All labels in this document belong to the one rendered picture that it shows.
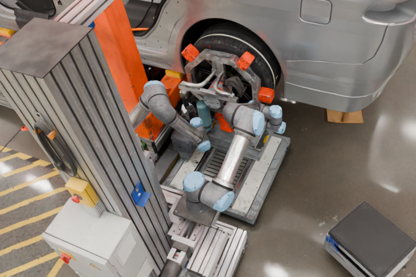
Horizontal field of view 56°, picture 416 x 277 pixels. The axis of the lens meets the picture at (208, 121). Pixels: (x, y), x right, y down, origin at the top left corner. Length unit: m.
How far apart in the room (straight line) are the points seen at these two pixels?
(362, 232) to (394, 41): 1.16
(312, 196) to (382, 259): 0.78
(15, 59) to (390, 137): 3.00
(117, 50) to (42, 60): 1.16
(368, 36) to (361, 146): 1.41
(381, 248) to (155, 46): 2.05
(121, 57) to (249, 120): 0.90
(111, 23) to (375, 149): 2.32
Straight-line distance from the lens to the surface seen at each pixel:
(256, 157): 3.19
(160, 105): 2.04
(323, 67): 2.48
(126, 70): 2.47
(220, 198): 1.94
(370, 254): 2.64
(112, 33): 2.32
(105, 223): 1.78
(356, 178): 3.31
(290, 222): 3.04
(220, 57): 2.53
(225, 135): 3.23
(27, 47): 1.35
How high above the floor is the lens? 2.70
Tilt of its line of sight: 47 degrees down
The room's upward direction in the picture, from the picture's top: 10 degrees counter-clockwise
